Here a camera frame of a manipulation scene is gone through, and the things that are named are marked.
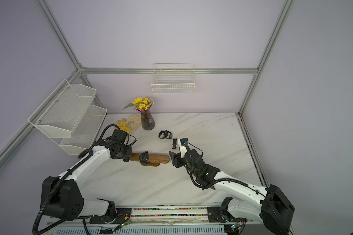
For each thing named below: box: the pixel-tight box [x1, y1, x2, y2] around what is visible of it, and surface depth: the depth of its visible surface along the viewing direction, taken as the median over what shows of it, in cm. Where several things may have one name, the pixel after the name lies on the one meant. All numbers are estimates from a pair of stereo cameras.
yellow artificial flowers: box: [121, 96, 155, 112], surface depth 95 cm
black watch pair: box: [158, 130, 173, 140], surface depth 106 cm
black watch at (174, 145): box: [171, 137, 178, 150], surface depth 103 cm
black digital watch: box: [139, 150, 149, 165], surface depth 87 cm
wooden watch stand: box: [129, 152, 170, 167], surface depth 88 cm
